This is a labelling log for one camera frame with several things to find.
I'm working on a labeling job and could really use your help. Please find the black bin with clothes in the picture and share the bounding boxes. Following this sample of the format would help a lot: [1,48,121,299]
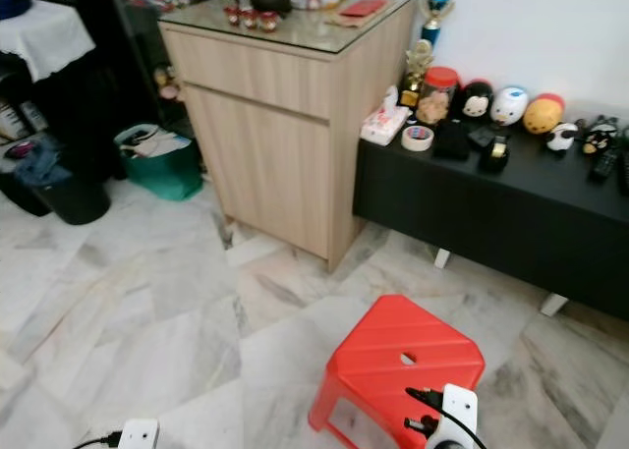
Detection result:
[7,136,112,226]

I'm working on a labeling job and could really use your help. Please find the green storage bin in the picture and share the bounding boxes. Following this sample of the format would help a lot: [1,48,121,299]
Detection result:
[114,122,203,202]

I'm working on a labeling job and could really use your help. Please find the white lace cloth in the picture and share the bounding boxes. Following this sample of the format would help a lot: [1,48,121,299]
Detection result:
[0,0,95,83]

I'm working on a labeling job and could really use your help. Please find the light wooden cabinet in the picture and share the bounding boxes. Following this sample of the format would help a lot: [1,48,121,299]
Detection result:
[158,0,418,272]

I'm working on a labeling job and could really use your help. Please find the white pink tissue box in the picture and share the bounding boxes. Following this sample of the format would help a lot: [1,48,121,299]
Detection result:
[360,84,412,146]

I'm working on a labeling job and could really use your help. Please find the white tape roll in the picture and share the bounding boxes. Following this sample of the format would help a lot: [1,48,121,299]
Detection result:
[400,124,436,153]

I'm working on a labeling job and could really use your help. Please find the red plastic stool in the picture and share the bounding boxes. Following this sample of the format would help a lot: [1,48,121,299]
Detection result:
[307,293,487,449]

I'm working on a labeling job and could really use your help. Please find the red packet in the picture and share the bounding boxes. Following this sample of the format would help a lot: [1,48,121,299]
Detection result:
[341,0,390,19]

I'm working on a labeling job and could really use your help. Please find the small gold trophy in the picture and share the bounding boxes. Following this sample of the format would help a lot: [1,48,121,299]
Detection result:
[397,40,434,109]

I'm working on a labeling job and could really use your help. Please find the clear jar with red lid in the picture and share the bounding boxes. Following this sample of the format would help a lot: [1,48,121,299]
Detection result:
[414,65,461,127]

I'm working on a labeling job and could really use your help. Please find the black wallet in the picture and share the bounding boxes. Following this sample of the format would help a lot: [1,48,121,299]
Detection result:
[431,119,472,161]

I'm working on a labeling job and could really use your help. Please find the black low console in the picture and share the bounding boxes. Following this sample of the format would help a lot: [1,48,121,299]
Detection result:
[353,114,629,321]

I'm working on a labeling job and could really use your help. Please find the black tape dispenser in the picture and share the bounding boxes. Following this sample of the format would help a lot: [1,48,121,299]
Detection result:
[479,132,513,174]

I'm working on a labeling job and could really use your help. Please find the white round plush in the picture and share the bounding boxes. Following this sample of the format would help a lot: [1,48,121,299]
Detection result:
[490,84,531,128]

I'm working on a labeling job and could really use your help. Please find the yellow red round plush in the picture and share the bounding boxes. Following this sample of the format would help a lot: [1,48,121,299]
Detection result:
[522,91,566,137]

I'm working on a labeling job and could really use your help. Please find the small black white plush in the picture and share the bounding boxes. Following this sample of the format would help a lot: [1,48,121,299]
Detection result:
[544,121,582,153]

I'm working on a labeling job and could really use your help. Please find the black remote control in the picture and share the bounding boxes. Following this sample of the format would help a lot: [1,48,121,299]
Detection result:
[589,139,626,184]

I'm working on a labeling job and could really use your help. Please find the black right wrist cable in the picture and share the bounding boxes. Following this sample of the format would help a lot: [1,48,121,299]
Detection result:
[402,386,488,449]

